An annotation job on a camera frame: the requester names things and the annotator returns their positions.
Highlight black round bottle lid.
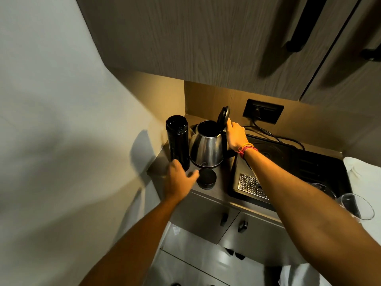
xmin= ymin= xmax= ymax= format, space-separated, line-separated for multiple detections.
xmin=196 ymin=168 xmax=217 ymax=190

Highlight black thermos bottle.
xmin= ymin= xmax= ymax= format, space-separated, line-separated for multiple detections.
xmin=165 ymin=115 xmax=191 ymax=172

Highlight person's left forearm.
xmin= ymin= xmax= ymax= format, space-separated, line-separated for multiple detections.
xmin=80 ymin=196 xmax=183 ymax=286

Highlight person's right forearm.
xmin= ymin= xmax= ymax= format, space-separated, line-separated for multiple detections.
xmin=242 ymin=148 xmax=381 ymax=286

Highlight black wall socket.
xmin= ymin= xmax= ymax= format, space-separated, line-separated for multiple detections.
xmin=242 ymin=98 xmax=285 ymax=125

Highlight person's left hand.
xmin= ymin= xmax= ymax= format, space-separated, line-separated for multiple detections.
xmin=164 ymin=159 xmax=200 ymax=203

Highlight long black cabinet handle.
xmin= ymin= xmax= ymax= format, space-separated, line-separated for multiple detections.
xmin=286 ymin=0 xmax=328 ymax=53

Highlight black power cable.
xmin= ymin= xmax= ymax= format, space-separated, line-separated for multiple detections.
xmin=242 ymin=120 xmax=306 ymax=151

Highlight black drawer handle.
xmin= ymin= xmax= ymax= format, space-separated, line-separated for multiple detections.
xmin=224 ymin=248 xmax=246 ymax=261

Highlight white cloth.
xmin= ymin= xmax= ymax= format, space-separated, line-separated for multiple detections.
xmin=343 ymin=157 xmax=381 ymax=245

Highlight pink and orange wristbands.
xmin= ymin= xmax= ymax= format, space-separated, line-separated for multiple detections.
xmin=238 ymin=142 xmax=259 ymax=160

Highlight narrow wooden upper cabinet door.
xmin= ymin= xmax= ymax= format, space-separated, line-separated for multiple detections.
xmin=300 ymin=0 xmax=381 ymax=117

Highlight perforated metal drain tray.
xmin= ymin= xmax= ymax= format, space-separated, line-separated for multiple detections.
xmin=233 ymin=173 xmax=269 ymax=203

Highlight stainless steel electric kettle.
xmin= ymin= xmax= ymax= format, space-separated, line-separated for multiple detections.
xmin=189 ymin=105 xmax=236 ymax=169

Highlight black induction cooktop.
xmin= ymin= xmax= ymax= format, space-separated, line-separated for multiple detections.
xmin=229 ymin=134 xmax=353 ymax=212

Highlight grey lower cabinet door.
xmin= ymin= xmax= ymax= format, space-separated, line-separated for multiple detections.
xmin=170 ymin=190 xmax=240 ymax=245
xmin=218 ymin=211 xmax=308 ymax=267

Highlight glossy grey drawer front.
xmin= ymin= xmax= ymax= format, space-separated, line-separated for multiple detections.
xmin=146 ymin=225 xmax=282 ymax=286

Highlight short black cabinet handle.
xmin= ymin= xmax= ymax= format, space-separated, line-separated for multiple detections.
xmin=360 ymin=47 xmax=381 ymax=62

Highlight clear drinking glass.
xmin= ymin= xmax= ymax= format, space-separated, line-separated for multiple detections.
xmin=339 ymin=193 xmax=375 ymax=221
xmin=310 ymin=183 xmax=337 ymax=200

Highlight wide wooden upper cabinet door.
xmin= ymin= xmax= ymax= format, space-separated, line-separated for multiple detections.
xmin=74 ymin=0 xmax=363 ymax=101

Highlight person's right hand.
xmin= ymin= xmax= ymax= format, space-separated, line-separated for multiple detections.
xmin=226 ymin=118 xmax=248 ymax=153

